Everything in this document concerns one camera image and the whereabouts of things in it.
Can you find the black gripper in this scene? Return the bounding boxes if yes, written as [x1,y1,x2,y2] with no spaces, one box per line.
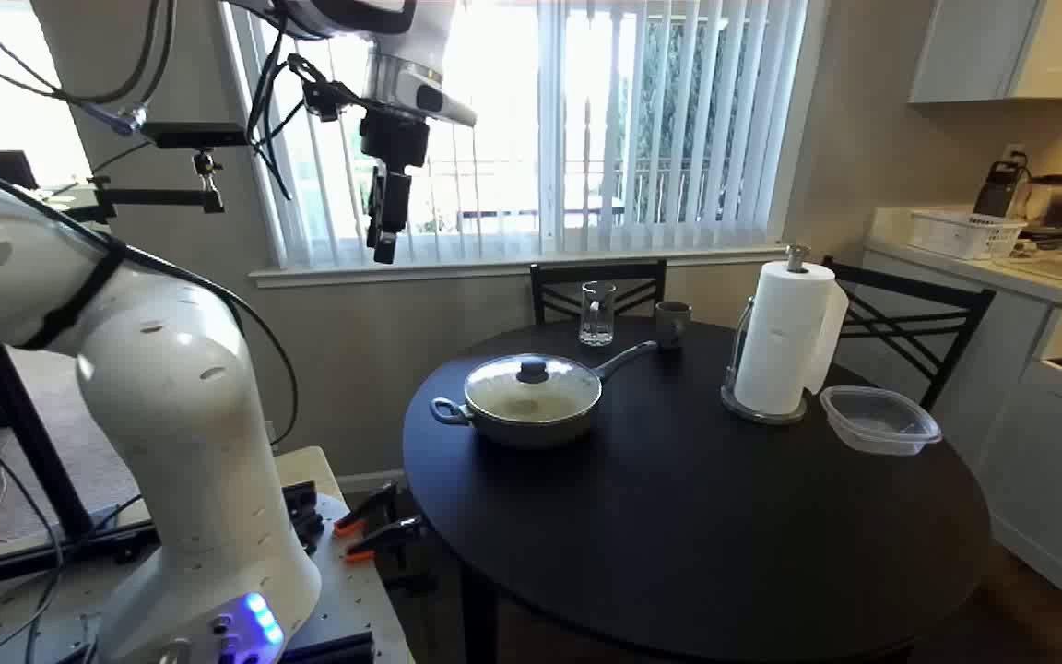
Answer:
[356,104,436,266]

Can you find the clear glass jar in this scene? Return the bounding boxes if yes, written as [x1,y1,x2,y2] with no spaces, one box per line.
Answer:
[575,276,620,355]

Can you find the white vertical window blinds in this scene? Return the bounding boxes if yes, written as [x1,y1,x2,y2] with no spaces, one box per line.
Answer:
[249,0,810,271]

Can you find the orange black clamp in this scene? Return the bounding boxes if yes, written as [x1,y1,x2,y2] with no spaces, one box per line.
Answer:
[330,483,405,533]
[341,512,430,573]

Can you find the dark drinking cup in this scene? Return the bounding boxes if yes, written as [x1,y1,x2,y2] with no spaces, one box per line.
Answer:
[651,298,694,361]

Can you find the robot mounting bench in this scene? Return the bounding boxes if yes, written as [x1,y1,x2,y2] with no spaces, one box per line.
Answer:
[0,441,419,664]

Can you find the metal paper towel holder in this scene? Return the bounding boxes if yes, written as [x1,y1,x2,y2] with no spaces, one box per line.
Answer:
[716,241,819,432]

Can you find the white paper towel roll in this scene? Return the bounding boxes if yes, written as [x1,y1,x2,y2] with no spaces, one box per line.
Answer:
[728,259,853,415]

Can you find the clear plastic food container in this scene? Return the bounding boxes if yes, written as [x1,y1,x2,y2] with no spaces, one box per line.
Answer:
[814,381,947,462]

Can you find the clear plastic storage bin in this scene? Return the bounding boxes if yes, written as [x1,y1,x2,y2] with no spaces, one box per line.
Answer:
[904,204,1027,261]

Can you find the black countertop appliance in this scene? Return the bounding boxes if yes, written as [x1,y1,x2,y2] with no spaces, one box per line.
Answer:
[969,147,1031,226]

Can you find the white kitchen counter cabinet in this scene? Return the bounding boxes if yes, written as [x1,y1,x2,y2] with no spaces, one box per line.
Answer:
[859,197,1062,634]

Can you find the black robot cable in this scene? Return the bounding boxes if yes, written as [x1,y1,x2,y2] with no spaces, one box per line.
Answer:
[0,141,301,452]

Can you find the grey pot with long handle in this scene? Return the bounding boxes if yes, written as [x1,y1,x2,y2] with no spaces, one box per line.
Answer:
[428,334,661,448]

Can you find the black camera stand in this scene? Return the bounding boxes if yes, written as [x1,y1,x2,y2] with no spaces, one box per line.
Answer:
[0,115,254,601]

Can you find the white wall cabinet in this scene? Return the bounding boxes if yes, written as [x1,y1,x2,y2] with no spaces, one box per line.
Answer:
[907,0,1062,108]

